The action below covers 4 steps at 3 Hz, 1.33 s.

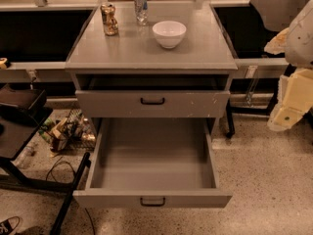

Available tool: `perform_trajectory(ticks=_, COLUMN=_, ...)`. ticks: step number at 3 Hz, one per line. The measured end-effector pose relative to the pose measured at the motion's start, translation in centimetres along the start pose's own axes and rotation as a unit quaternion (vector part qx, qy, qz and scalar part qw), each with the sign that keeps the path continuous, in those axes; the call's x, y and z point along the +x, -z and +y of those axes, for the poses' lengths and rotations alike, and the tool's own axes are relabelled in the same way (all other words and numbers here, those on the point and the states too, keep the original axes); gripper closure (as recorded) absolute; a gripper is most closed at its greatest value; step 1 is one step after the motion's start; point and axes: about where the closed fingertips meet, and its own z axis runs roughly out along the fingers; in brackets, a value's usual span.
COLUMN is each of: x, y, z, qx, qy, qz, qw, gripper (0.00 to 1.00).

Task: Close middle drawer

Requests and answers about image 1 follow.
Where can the silver soda can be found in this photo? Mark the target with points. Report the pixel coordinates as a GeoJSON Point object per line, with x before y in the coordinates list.
{"type": "Point", "coordinates": [141, 11]}

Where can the yellow tape roll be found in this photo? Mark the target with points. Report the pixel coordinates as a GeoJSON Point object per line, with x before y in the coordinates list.
{"type": "Point", "coordinates": [4, 63]}

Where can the grey drawer cabinet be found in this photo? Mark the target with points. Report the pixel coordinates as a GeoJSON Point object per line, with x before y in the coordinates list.
{"type": "Point", "coordinates": [135, 50]}

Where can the black white sneaker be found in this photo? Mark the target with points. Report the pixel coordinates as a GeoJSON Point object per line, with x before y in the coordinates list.
{"type": "Point", "coordinates": [10, 225]}

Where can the wire basket of items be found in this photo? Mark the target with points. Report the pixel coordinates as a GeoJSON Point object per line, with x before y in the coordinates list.
{"type": "Point", "coordinates": [68, 133]}

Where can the white bowl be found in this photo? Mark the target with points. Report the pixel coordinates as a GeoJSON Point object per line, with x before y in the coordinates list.
{"type": "Point", "coordinates": [169, 34]}

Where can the plastic bottle on floor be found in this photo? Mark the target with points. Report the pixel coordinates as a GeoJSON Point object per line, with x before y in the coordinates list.
{"type": "Point", "coordinates": [25, 157]}

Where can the grey top drawer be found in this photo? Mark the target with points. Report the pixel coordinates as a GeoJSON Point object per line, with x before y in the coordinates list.
{"type": "Point", "coordinates": [154, 96]}

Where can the crushed golden can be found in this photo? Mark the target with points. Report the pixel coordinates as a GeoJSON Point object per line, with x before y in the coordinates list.
{"type": "Point", "coordinates": [109, 21]}

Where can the grey drawer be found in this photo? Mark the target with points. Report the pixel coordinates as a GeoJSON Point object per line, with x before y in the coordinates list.
{"type": "Point", "coordinates": [153, 163]}
{"type": "Point", "coordinates": [154, 96]}

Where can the black side table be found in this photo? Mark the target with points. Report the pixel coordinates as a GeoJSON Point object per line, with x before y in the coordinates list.
{"type": "Point", "coordinates": [22, 114]}

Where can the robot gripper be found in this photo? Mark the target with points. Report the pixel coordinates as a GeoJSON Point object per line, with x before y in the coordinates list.
{"type": "Point", "coordinates": [300, 41]}

